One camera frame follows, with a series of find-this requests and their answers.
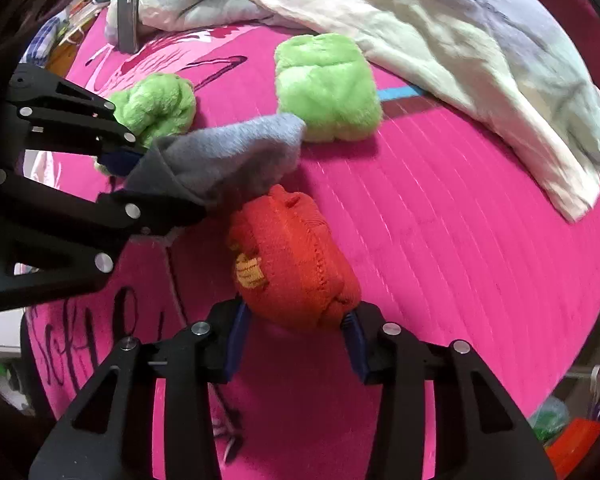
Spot green fluffy sock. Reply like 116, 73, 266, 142
94, 74, 197, 176
274, 34, 383, 142

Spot red sock yellow mark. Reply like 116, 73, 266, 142
227, 184, 362, 333

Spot blue plaid cloth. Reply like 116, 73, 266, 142
22, 15, 71, 68

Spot pink printed bedspread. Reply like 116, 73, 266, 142
22, 22, 600, 480

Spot wooden nightstand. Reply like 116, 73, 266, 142
45, 42, 88, 81

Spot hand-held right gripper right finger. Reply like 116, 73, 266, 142
340, 302, 558, 480

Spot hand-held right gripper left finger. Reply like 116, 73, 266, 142
28, 299, 255, 480

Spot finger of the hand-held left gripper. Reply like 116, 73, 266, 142
2, 64, 148, 177
0, 167, 208, 313

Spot dark smartphone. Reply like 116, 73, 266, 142
116, 0, 143, 53

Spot orange printed carton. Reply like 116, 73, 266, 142
545, 417, 600, 466

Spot plain grey sock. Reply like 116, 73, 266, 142
125, 113, 308, 211

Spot clear plastic bags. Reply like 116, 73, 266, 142
527, 395, 571, 443

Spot pale green cream quilt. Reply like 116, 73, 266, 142
105, 0, 600, 224

